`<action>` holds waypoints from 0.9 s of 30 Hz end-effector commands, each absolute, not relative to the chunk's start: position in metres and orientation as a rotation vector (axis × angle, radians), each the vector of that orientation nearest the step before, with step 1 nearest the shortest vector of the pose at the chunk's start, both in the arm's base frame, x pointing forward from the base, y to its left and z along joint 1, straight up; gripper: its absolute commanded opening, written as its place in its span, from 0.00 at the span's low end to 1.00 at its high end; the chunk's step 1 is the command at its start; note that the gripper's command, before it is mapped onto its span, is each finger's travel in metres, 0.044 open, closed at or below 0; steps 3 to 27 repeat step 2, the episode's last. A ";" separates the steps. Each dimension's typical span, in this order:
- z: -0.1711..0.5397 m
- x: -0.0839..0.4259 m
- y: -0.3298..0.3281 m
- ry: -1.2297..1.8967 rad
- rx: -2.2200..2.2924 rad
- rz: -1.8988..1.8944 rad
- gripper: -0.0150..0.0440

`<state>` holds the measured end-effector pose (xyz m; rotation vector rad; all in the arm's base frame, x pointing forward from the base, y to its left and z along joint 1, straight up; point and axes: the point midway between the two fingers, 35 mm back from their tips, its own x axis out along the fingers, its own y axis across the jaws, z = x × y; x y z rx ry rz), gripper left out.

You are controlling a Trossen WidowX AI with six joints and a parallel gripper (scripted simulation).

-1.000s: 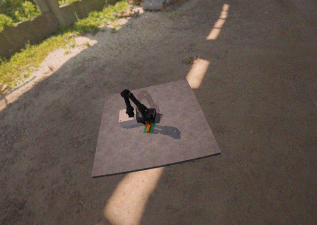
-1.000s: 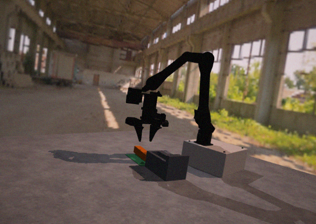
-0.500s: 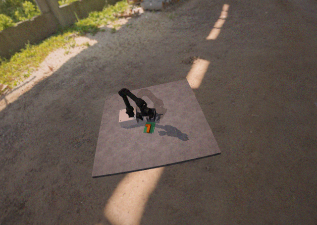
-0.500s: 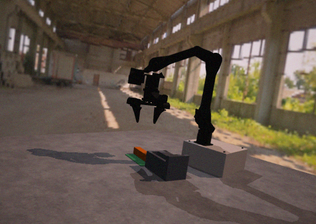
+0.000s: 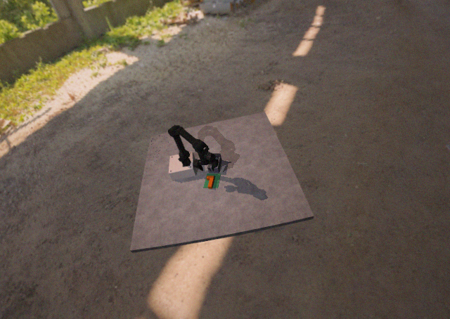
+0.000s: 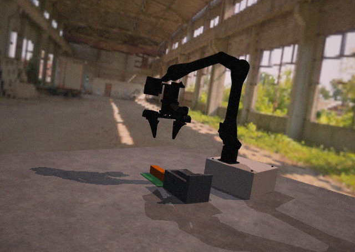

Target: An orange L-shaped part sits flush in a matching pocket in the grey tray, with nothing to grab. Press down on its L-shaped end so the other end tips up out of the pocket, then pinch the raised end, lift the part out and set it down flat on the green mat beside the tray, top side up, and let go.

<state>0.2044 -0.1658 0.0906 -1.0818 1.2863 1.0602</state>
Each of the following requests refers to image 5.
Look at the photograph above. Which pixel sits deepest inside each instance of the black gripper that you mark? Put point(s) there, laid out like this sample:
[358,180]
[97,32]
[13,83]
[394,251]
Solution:
[197,163]

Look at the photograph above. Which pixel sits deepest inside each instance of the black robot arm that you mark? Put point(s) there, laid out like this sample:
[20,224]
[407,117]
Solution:
[197,144]

